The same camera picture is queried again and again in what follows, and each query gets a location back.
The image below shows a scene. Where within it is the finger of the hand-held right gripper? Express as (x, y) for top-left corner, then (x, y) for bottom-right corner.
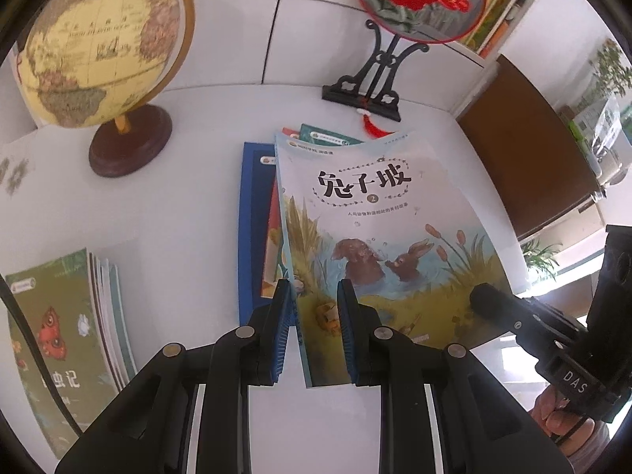
(468, 283), (589, 357)

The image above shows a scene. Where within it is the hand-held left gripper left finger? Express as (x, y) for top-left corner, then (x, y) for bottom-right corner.
(54, 279), (297, 474)

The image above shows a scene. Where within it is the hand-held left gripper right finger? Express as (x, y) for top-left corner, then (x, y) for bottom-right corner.
(337, 279), (562, 474)

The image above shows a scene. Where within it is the pile of children's books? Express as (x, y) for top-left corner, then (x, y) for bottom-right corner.
(238, 122), (369, 327)

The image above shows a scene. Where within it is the rabbit pond book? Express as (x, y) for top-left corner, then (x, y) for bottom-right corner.
(274, 131), (515, 390)

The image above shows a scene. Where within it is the stack of thin paperback books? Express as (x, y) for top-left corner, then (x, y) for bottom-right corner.
(88, 252), (140, 392)

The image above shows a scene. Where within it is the green butterfly book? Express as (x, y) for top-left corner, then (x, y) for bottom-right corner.
(5, 248), (122, 460)

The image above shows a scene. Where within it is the row of white spined books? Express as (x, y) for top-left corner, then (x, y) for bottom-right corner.
(289, 0), (527, 59)

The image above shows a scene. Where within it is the person's right hand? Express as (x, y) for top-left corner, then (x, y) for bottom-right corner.
(529, 384), (611, 460)

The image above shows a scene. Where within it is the leafy floor plant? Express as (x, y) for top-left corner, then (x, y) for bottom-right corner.
(521, 238), (564, 283)

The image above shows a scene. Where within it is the brown wooden cabinet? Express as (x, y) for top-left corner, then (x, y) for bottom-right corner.
(457, 54), (607, 242)

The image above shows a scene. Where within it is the green and white box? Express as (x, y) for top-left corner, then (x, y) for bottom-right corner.
(567, 106), (600, 139)

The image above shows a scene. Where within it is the green plant in glass vase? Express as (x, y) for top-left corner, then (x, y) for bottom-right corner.
(587, 38), (632, 159)

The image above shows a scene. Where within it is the yellow desk globe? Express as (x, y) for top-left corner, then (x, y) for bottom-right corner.
(20, 0), (194, 179)

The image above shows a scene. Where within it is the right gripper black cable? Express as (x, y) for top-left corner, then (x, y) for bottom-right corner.
(550, 417), (596, 445)

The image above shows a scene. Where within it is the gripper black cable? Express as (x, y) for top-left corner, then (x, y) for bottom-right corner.
(550, 417), (596, 445)
(0, 274), (84, 438)

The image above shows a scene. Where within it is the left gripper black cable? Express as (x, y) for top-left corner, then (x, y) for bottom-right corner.
(0, 274), (84, 438)

